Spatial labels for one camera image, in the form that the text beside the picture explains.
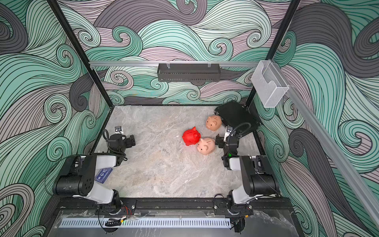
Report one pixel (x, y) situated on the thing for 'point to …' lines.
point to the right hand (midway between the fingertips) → (225, 134)
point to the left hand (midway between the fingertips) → (124, 135)
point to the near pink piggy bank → (206, 145)
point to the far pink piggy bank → (213, 122)
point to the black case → (236, 115)
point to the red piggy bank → (191, 137)
